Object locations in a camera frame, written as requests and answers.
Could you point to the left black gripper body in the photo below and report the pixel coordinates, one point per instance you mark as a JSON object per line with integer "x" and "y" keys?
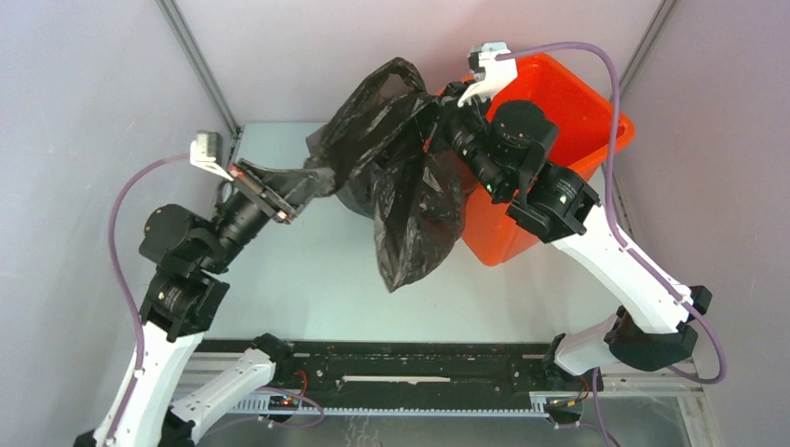
{"x": 242, "y": 220}

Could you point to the orange plastic trash bin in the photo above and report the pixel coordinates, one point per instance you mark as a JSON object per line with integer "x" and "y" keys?
{"x": 550, "y": 131}

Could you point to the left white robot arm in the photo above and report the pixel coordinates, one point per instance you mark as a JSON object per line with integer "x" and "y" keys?
{"x": 190, "y": 253}

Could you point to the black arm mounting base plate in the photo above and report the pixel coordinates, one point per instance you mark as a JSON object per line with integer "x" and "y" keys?
{"x": 443, "y": 376}

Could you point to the black plastic trash bag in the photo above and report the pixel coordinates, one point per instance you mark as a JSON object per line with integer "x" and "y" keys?
{"x": 388, "y": 169}

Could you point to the aluminium frame rail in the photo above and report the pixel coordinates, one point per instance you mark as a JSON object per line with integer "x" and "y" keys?
{"x": 618, "y": 381}

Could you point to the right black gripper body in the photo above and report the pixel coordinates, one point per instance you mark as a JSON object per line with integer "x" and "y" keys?
{"x": 462, "y": 131}

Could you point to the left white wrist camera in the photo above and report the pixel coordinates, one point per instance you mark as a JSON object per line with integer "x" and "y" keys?
{"x": 203, "y": 154}

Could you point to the grey cable duct strip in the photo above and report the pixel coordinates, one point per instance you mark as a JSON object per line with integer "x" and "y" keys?
{"x": 260, "y": 405}

